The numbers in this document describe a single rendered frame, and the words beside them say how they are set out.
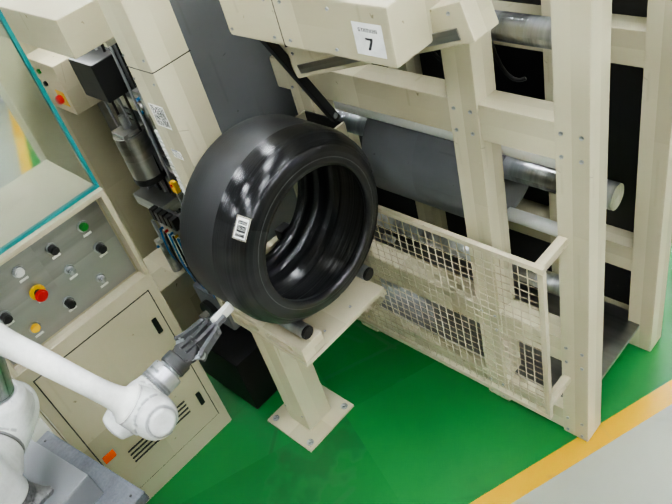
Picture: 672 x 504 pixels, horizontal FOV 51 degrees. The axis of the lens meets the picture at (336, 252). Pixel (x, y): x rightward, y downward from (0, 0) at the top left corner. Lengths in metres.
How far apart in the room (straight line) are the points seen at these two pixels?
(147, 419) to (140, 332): 0.95
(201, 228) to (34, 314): 0.79
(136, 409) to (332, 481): 1.28
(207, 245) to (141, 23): 0.58
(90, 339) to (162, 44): 1.07
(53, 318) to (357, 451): 1.26
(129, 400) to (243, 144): 0.70
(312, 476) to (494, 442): 0.72
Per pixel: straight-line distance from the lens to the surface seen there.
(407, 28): 1.63
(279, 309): 1.93
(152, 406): 1.70
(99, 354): 2.57
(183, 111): 2.01
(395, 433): 2.89
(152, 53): 1.94
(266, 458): 2.98
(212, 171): 1.86
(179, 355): 1.93
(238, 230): 1.76
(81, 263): 2.45
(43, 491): 2.29
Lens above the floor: 2.38
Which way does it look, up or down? 40 degrees down
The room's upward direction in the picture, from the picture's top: 17 degrees counter-clockwise
